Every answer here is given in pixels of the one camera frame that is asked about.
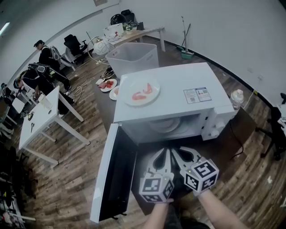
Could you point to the red toy food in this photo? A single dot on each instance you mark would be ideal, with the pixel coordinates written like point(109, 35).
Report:
point(109, 83)

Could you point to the white laundry basket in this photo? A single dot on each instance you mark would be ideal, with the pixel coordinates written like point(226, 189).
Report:
point(134, 56)

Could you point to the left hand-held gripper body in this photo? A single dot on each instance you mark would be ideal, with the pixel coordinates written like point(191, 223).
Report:
point(154, 186)

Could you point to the black office chair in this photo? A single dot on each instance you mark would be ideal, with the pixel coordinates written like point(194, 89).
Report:
point(73, 47)
point(276, 134)

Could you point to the light wooden desk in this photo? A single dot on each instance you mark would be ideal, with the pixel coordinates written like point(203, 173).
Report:
point(143, 33)

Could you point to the white garment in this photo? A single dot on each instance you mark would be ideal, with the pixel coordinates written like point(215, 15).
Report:
point(282, 116)

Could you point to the plain white plate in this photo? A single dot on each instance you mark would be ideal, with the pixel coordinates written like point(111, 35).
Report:
point(165, 126)

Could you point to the white round lamp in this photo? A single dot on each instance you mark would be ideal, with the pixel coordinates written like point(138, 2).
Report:
point(101, 47)

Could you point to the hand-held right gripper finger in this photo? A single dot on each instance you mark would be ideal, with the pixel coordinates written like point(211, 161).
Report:
point(176, 157)
point(193, 154)

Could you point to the grey broom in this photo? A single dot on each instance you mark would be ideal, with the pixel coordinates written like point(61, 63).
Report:
point(180, 47)

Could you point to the person's dark clothing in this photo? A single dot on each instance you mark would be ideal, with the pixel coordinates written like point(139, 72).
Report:
point(174, 214)

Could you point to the small white plate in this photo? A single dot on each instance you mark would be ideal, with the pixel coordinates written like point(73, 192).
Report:
point(114, 94)
point(110, 87)

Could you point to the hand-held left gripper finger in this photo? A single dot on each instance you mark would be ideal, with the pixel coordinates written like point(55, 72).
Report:
point(150, 162)
point(169, 163)

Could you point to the flower bouquet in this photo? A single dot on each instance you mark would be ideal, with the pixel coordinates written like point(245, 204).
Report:
point(129, 27)

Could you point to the black bag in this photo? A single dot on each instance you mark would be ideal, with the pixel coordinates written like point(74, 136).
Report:
point(128, 16)

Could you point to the framed wall sign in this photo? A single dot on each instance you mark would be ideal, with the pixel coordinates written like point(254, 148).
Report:
point(100, 2)

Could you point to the white paper bag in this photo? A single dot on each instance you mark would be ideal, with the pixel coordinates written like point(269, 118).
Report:
point(115, 30)

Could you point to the clear blender jug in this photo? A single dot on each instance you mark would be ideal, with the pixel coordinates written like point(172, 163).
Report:
point(44, 101)

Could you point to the small metal keys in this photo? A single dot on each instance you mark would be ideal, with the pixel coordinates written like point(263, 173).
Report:
point(32, 127)

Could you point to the white table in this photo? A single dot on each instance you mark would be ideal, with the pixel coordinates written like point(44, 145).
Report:
point(44, 120)

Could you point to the clear water bottle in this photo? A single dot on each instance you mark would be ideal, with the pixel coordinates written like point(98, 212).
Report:
point(236, 99)

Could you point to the wide white dish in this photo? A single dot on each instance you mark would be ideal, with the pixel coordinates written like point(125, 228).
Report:
point(138, 86)

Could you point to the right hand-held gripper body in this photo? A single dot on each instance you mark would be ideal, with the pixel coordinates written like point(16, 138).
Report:
point(201, 175)

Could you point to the white microwave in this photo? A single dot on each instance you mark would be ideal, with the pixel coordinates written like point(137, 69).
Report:
point(178, 89)

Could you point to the person's left forearm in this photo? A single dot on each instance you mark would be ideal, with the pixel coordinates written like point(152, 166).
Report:
point(156, 217)

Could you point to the ceiling light strip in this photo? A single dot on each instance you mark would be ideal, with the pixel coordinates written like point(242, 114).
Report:
point(4, 28)

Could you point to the person's right forearm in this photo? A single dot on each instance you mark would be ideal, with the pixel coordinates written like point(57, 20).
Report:
point(220, 212)

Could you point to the green flat mop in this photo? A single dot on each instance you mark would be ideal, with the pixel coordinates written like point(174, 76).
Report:
point(187, 54)

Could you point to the pink toy shrimp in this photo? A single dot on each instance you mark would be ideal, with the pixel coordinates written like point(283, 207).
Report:
point(139, 96)
point(149, 88)

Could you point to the small gold object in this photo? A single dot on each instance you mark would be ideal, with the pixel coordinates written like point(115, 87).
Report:
point(30, 116)

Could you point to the dark brown table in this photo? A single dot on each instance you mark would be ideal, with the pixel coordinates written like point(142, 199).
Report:
point(241, 132)

